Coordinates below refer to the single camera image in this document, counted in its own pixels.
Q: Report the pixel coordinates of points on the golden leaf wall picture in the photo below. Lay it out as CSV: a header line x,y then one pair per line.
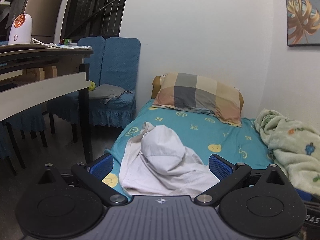
x,y
303,22

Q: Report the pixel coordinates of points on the teal smiley bed sheet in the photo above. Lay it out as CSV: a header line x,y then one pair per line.
x,y
203,133

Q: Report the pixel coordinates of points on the yellow green plush toy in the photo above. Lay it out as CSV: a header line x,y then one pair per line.
x,y
92,86

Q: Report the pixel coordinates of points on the blue covered chair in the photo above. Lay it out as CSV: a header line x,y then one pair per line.
x,y
119,68
66,106

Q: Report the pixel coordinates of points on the blue covered chair right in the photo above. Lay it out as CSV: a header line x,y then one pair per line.
x,y
119,68

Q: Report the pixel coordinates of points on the grey folded cloth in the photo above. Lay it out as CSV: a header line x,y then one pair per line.
x,y
105,93

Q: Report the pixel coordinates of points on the blue covered chair left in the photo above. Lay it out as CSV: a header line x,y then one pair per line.
x,y
66,106

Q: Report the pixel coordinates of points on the green patterned fleece blanket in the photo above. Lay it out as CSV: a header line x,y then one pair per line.
x,y
294,147

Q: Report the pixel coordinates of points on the papers on table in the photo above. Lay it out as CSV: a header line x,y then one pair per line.
x,y
60,46

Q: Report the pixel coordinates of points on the wooden dining table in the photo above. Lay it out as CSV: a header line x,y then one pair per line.
x,y
16,58

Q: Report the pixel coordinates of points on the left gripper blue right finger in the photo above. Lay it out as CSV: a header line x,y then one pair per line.
x,y
220,167

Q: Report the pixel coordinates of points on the white shirt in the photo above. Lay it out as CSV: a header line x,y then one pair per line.
x,y
156,163

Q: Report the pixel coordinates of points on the plaid checkered pillow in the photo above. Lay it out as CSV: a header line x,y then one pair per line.
x,y
198,94

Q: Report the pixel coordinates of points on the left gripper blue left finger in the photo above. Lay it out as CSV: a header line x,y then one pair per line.
x,y
101,167

